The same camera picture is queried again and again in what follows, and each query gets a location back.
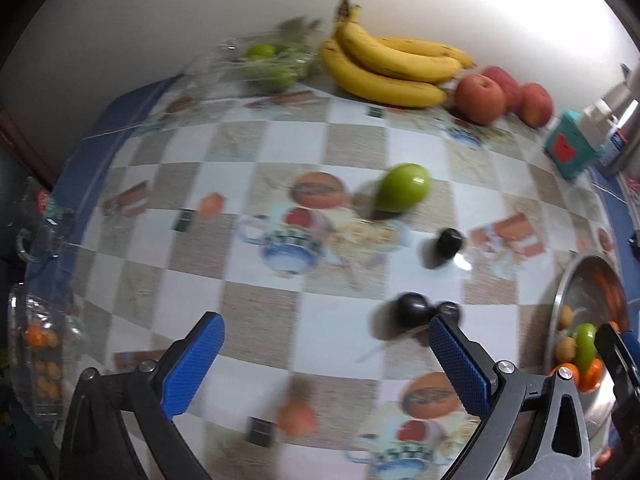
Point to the clear plastic bag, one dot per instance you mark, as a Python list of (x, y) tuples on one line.
[(270, 60)]

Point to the red apple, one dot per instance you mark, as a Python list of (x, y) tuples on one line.
[(507, 82), (536, 105), (479, 100)]

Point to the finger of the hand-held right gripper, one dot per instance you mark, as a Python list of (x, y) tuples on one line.
[(622, 360)]

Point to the yellow banana bunch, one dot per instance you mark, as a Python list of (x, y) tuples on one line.
[(385, 67)]

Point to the white plug-in lamp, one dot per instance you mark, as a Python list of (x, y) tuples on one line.
[(597, 122)]

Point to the teal box with red label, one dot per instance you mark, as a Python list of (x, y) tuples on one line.
[(567, 147)]

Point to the checkered printed tablecloth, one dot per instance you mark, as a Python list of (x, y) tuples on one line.
[(300, 320)]

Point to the brown longan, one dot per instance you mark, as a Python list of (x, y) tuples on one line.
[(566, 350), (565, 316)]

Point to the orange mandarin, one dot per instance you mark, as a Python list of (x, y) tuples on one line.
[(592, 377), (562, 371)]

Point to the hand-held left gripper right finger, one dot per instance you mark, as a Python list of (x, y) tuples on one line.
[(460, 370)]

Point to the green oval fruit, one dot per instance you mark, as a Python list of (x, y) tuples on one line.
[(405, 187), (585, 342)]

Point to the stainless steel kettle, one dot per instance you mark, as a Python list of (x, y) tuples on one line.
[(627, 105)]

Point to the stainless steel bowl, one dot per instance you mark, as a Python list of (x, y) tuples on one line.
[(595, 285)]

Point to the clear glass jar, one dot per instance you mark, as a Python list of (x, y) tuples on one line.
[(47, 220)]

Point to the dark purple plum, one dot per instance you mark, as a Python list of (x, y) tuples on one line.
[(447, 310), (448, 243), (412, 311)]

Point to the clear plastic box of oranges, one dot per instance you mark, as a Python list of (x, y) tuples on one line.
[(42, 355)]

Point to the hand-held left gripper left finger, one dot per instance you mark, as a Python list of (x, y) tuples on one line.
[(192, 370)]

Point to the small green fruit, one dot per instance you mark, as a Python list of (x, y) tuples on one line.
[(260, 51), (275, 77)]

